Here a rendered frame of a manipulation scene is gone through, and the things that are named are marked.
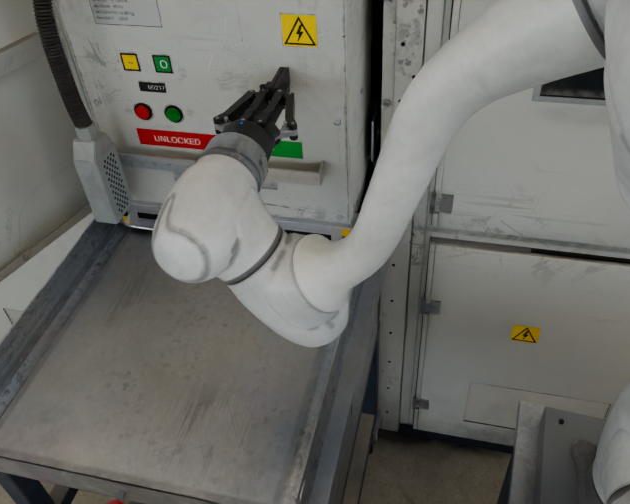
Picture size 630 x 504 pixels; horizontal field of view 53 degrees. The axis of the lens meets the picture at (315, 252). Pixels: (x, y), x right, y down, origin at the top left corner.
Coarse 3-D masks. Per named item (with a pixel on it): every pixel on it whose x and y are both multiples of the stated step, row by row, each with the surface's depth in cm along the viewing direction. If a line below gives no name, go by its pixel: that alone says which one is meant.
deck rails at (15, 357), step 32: (96, 224) 129; (96, 256) 130; (64, 288) 121; (352, 288) 110; (32, 320) 112; (64, 320) 117; (352, 320) 113; (0, 352) 105; (32, 352) 112; (0, 384) 106; (320, 384) 103; (0, 416) 102; (320, 416) 93; (320, 448) 95; (288, 480) 91
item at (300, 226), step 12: (132, 204) 130; (144, 204) 129; (156, 204) 129; (144, 216) 132; (156, 216) 131; (276, 216) 124; (288, 228) 124; (300, 228) 123; (312, 228) 122; (324, 228) 122; (348, 228) 120
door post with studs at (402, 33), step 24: (384, 0) 105; (408, 0) 103; (384, 24) 107; (408, 24) 106; (384, 48) 110; (408, 48) 109; (384, 72) 113; (408, 72) 112; (384, 96) 116; (384, 120) 120; (408, 240) 138
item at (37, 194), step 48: (0, 0) 111; (0, 48) 114; (0, 96) 117; (48, 96) 126; (0, 144) 120; (48, 144) 130; (0, 192) 123; (48, 192) 133; (0, 240) 127; (48, 240) 134
